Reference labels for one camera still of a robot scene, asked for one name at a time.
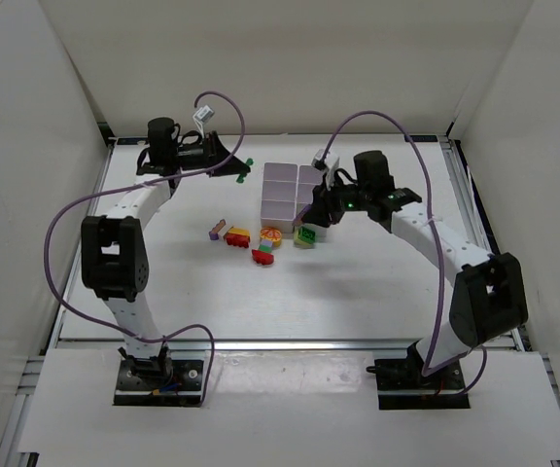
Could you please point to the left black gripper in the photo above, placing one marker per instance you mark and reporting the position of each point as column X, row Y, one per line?
column 213, row 152

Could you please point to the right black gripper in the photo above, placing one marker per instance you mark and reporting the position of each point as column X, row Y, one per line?
column 322, row 205

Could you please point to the green lego brick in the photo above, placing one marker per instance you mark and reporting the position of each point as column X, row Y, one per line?
column 246, row 169

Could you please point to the purple butterfly wing lego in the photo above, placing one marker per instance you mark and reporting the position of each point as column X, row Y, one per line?
column 217, row 231

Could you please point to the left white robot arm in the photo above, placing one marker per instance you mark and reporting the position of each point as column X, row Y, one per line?
column 115, row 263

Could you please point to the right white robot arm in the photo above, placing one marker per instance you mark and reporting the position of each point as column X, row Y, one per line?
column 488, row 297

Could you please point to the green and lime lego stack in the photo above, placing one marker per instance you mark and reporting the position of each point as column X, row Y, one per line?
column 304, row 237

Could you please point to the right white divided container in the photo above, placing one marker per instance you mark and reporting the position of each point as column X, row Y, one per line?
column 308, row 178

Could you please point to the white divided container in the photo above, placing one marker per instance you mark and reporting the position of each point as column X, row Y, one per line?
column 278, row 200
column 308, row 178

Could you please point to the yellow oval printed lego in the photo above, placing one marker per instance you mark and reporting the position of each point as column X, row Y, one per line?
column 272, row 236

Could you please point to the left white divided container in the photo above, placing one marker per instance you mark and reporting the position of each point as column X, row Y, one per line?
column 278, row 200

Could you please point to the lilac green red lego stack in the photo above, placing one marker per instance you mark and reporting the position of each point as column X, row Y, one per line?
column 263, row 255

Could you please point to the yellow and red lego stack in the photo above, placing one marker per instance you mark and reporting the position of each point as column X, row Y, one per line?
column 238, row 238

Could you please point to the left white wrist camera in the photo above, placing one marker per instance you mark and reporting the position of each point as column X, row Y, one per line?
column 203, row 114

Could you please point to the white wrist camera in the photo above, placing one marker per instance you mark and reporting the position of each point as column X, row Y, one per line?
column 326, row 163
column 203, row 114

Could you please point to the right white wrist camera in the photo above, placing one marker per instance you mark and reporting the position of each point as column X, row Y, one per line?
column 326, row 163

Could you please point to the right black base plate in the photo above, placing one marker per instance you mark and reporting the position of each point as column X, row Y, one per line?
column 402, row 388

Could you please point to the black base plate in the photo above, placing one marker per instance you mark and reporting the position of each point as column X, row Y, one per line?
column 159, row 381
column 402, row 388

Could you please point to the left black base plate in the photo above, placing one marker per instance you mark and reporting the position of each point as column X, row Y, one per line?
column 159, row 381

